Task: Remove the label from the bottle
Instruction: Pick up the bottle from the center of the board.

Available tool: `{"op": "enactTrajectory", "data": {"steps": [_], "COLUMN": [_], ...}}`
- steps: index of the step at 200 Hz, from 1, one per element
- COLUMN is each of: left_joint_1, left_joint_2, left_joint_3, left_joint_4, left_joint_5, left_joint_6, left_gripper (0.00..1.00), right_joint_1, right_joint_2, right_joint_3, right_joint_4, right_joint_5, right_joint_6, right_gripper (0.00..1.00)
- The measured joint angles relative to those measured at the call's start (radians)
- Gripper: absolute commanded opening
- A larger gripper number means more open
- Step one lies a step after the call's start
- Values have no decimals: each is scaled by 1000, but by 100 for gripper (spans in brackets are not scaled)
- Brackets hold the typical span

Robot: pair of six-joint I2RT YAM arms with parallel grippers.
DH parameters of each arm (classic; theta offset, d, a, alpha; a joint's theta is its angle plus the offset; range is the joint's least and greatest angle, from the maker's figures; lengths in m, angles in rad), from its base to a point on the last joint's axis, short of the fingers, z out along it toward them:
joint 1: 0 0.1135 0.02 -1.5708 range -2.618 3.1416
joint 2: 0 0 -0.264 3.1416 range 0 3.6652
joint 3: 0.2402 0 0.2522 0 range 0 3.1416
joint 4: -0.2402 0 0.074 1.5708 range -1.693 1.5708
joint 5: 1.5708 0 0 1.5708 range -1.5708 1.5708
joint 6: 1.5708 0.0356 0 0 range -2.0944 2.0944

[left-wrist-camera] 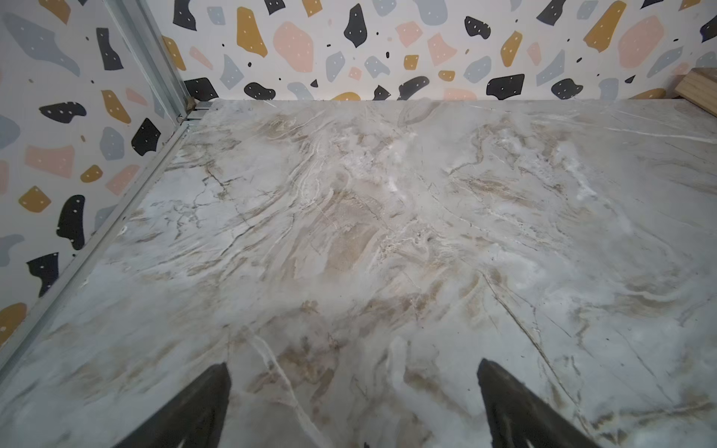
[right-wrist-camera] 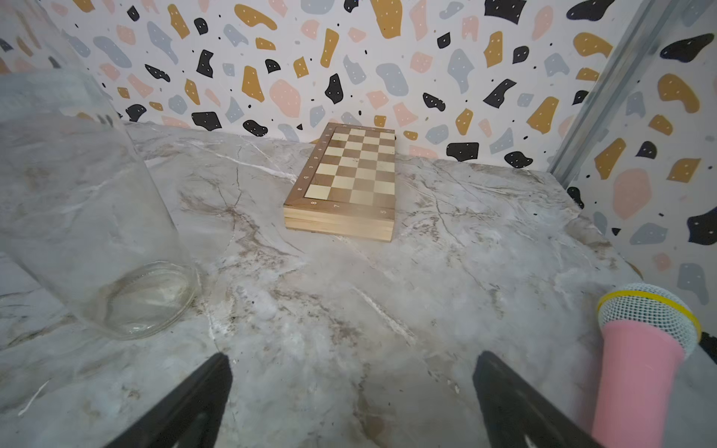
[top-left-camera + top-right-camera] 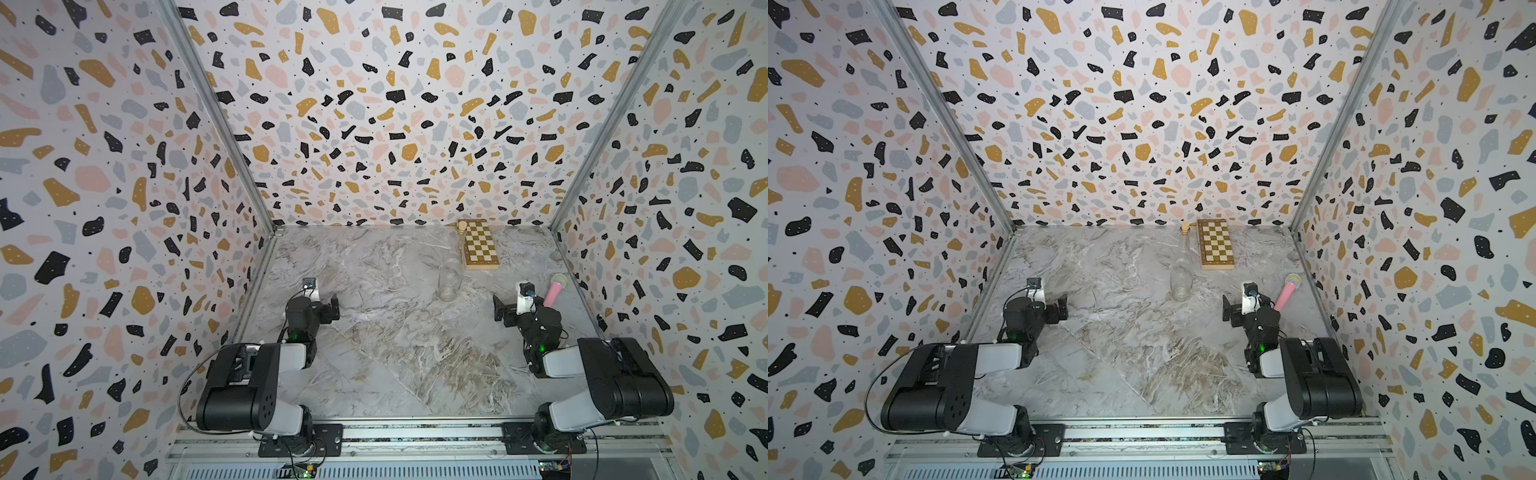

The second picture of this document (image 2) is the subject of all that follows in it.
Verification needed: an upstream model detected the pink toy microphone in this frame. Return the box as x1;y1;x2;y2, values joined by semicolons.
592;283;702;447

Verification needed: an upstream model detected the aluminium right corner post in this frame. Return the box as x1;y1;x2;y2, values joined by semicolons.
548;0;687;188

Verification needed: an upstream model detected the wooden folded chessboard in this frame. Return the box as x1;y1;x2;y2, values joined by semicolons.
283;122;397;242

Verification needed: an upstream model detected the clear glass bottle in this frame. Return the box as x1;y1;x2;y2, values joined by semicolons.
1;1;199;340

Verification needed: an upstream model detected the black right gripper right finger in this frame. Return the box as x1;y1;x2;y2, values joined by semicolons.
472;351;599;447

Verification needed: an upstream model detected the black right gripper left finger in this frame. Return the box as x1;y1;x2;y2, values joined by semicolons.
108;353;233;447

